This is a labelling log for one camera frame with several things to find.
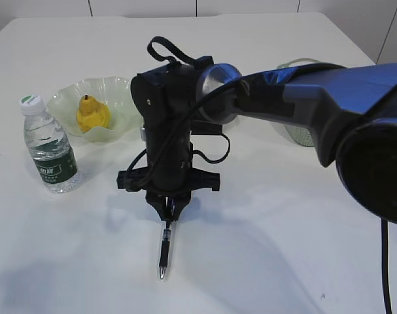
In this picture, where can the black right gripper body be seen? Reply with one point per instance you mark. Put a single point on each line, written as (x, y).
(169, 172)

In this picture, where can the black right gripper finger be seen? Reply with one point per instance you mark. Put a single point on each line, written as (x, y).
(176, 207)
(161, 207)

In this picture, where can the black pen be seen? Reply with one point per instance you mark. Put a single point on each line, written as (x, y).
(166, 239)

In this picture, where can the yellow pear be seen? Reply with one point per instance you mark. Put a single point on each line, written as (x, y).
(92, 113)

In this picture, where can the clear water bottle green label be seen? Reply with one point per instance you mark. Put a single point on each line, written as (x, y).
(49, 146)

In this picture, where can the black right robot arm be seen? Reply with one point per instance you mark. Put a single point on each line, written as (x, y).
(351, 114)

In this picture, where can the green wavy glass plate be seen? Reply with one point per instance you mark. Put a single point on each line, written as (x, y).
(114, 92)

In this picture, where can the green woven plastic basket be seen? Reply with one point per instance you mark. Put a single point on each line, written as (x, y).
(299, 135)

